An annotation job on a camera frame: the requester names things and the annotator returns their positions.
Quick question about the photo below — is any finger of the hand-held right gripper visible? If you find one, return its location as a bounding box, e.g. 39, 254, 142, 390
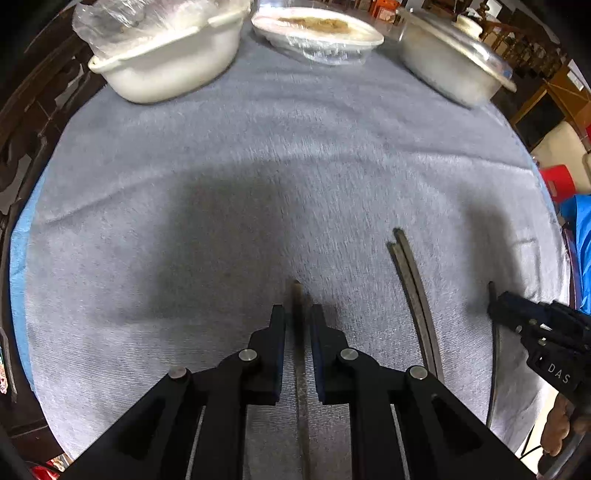
500, 291, 552, 317
488, 302, 529, 334

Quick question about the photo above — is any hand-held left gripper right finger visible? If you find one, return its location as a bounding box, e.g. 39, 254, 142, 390
309, 304, 536, 480

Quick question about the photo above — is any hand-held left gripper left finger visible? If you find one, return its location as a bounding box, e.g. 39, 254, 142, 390
60, 305, 287, 480

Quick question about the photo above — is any person's right hand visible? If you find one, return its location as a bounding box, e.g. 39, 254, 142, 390
541, 394, 580, 457

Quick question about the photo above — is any person's blue clothing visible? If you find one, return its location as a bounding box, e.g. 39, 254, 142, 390
560, 194, 591, 319

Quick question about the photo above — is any red plastic chair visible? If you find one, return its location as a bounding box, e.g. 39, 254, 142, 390
539, 164, 580, 201

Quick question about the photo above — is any grey tablecloth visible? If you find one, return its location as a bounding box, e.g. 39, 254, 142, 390
23, 23, 571, 480

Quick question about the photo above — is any wooden stair railing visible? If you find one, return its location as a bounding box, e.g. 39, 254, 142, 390
480, 0, 568, 79

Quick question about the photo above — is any steel pot with lid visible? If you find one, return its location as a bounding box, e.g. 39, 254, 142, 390
397, 7, 518, 93

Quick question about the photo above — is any blue tablecloth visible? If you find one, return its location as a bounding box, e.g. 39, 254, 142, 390
9, 175, 51, 393

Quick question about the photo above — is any white ceramic pot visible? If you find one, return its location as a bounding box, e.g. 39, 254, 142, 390
88, 0, 252, 104

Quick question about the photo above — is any plastic-wrapped plate of food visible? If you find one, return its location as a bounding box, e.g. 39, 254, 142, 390
252, 4, 385, 65

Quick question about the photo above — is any carved wooden console table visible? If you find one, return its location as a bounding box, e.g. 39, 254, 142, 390
0, 18, 107, 416

